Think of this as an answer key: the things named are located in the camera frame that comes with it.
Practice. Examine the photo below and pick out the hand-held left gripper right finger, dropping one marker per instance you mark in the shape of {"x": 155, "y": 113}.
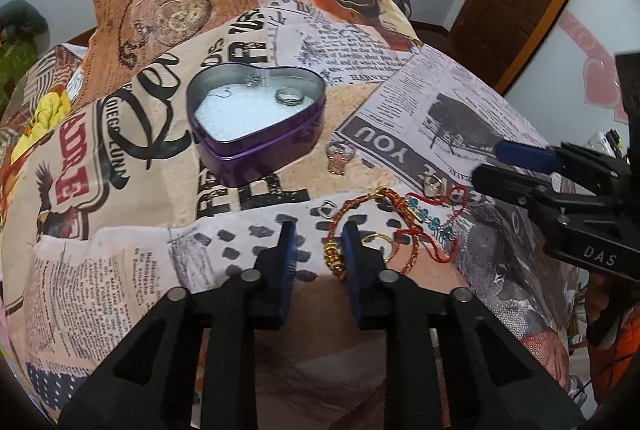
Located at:
{"x": 350, "y": 260}

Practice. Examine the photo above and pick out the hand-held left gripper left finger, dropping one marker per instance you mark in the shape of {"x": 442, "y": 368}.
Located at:
{"x": 287, "y": 255}

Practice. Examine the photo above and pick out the thin silver hook earring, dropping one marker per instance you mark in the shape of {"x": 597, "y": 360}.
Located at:
{"x": 228, "y": 93}

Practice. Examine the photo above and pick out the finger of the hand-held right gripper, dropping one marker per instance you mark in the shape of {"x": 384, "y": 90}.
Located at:
{"x": 525, "y": 155}
{"x": 505, "y": 186}

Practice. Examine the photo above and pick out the green cloth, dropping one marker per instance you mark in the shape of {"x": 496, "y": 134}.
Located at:
{"x": 20, "y": 39}

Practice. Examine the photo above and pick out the small silver stud earring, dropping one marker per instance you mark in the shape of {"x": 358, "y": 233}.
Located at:
{"x": 251, "y": 80}

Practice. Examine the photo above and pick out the newspaper print blanket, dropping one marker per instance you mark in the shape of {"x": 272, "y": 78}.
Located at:
{"x": 140, "y": 260}

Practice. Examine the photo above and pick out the person's right forearm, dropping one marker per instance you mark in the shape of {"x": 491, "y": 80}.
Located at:
{"x": 602, "y": 310}

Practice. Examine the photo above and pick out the purple heart-shaped tin box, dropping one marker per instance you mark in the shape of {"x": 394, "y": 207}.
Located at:
{"x": 252, "y": 119}

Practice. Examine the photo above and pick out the yellow cloth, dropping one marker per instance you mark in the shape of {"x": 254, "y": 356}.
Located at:
{"x": 42, "y": 114}

